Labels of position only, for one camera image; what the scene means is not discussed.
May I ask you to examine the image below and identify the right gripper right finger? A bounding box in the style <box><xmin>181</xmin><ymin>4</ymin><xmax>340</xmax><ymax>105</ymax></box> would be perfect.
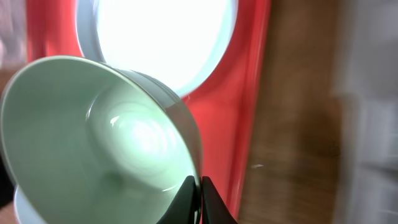
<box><xmin>202</xmin><ymin>176</ymin><xmax>238</xmax><ymax>224</ymax></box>

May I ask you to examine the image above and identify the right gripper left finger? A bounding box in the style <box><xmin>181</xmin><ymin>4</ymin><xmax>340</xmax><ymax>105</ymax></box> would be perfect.
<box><xmin>157</xmin><ymin>176</ymin><xmax>197</xmax><ymax>224</ymax></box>

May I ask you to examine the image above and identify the green bowl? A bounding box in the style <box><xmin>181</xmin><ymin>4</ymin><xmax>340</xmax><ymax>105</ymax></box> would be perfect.
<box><xmin>1</xmin><ymin>56</ymin><xmax>201</xmax><ymax>224</ymax></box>

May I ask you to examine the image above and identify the grey dishwasher rack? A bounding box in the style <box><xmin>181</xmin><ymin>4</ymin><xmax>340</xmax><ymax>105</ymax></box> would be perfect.
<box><xmin>333</xmin><ymin>0</ymin><xmax>397</xmax><ymax>223</ymax></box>

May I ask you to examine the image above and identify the red serving tray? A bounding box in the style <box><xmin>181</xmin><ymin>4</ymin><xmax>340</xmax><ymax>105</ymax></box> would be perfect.
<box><xmin>25</xmin><ymin>0</ymin><xmax>271</xmax><ymax>218</ymax></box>

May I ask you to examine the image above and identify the light blue plate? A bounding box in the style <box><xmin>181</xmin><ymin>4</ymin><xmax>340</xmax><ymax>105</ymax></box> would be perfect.
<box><xmin>75</xmin><ymin>0</ymin><xmax>238</xmax><ymax>96</ymax></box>

